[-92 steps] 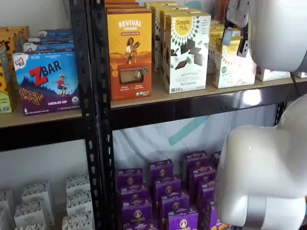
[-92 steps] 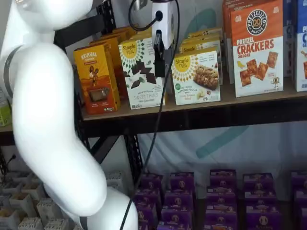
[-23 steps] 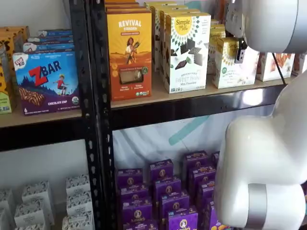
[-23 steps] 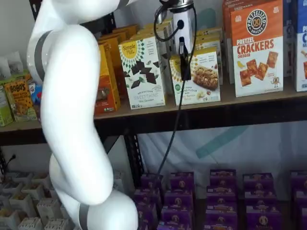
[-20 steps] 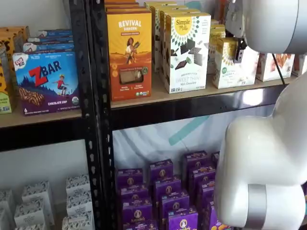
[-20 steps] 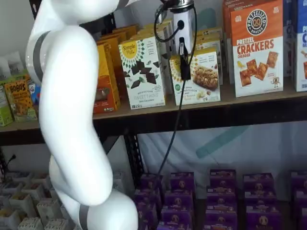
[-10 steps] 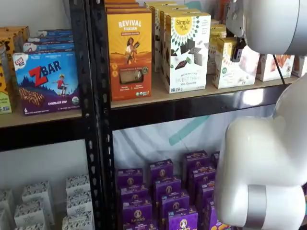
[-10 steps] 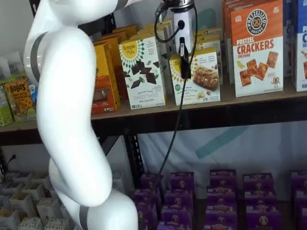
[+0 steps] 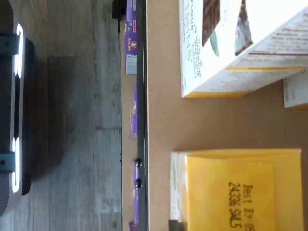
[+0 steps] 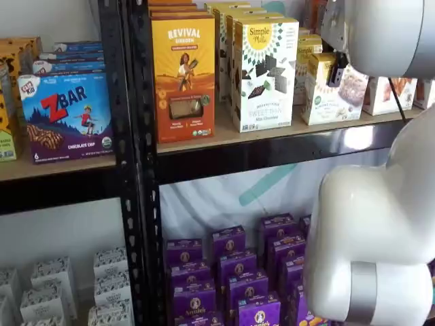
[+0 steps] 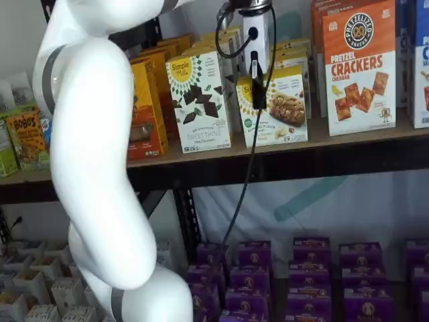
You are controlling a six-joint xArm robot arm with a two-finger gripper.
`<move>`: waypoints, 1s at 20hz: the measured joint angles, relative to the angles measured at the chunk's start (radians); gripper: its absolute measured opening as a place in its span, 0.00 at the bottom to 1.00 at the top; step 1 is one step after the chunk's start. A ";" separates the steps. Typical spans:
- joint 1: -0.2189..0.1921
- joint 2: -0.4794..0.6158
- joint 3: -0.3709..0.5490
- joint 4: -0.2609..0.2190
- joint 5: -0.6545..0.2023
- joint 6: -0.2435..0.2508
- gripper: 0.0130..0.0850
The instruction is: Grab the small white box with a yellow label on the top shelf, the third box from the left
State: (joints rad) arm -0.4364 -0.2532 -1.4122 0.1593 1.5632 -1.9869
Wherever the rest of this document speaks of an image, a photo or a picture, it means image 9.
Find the dark grey mobile robot base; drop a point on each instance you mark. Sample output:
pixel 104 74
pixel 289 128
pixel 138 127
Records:
pixel 26 120

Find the yellow box with date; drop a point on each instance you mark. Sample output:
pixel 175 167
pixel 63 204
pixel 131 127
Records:
pixel 240 192

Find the black shelf bolt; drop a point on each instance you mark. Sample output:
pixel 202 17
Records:
pixel 138 183
pixel 138 163

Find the small white yellow-edged box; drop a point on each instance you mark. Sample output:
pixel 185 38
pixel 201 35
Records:
pixel 296 93

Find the teal aluminium mounting frame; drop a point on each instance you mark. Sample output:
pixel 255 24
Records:
pixel 8 44

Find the white chocolate thins box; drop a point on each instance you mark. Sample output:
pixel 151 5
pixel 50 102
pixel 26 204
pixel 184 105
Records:
pixel 228 60

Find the dark shelf edge rail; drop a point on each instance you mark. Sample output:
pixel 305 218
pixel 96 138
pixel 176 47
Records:
pixel 142 96

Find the purple Annie's box orange label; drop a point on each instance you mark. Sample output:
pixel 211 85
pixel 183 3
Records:
pixel 135 204

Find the brown upper shelf board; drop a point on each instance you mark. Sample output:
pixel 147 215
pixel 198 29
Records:
pixel 163 120

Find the black shelf post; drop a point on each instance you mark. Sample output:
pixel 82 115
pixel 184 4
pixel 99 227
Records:
pixel 119 9

